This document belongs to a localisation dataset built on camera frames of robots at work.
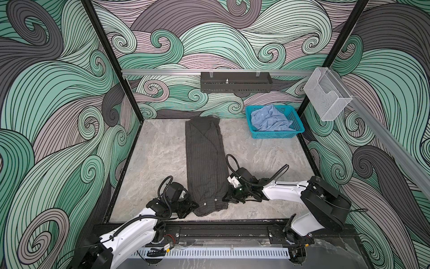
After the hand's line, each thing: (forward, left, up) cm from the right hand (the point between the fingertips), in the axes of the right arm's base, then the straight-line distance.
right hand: (222, 201), depth 81 cm
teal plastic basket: (+61, -49, +4) cm, 78 cm away
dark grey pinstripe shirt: (+20, +9, -1) cm, 21 cm away
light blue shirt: (+55, -33, +3) cm, 64 cm away
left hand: (-2, +11, 0) cm, 11 cm away
